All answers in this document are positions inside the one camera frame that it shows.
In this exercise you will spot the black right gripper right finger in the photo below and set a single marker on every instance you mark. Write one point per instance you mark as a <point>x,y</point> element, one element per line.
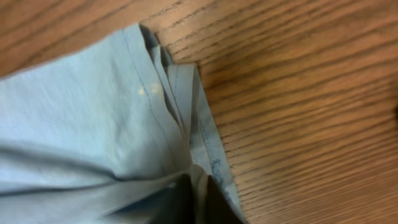
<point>217,209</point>

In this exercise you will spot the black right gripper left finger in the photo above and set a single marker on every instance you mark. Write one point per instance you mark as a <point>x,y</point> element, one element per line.
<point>177,207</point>

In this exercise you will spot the light blue printed t-shirt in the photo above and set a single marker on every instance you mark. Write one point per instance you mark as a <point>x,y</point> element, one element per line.
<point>102,135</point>

